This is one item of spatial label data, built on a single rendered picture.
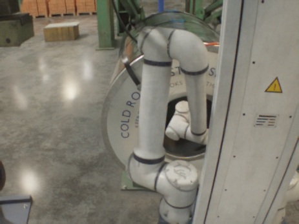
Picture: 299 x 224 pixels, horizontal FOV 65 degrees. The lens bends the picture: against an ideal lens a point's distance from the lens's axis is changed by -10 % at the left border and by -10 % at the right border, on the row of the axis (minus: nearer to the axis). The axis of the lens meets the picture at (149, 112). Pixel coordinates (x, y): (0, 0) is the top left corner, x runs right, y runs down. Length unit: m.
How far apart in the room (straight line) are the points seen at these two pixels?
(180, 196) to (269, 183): 0.39
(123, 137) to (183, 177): 0.75
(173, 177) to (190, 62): 0.49
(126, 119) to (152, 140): 0.60
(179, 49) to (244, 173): 0.50
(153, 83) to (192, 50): 0.21
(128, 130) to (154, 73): 0.79
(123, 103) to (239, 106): 0.99
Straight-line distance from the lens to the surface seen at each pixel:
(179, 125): 1.39
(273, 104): 0.81
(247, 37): 0.70
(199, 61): 0.97
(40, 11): 12.90
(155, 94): 1.03
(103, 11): 6.16
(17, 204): 2.48
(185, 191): 1.14
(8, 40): 1.28
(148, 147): 1.13
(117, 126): 1.72
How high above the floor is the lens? 1.74
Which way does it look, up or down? 30 degrees down
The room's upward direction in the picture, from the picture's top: straight up
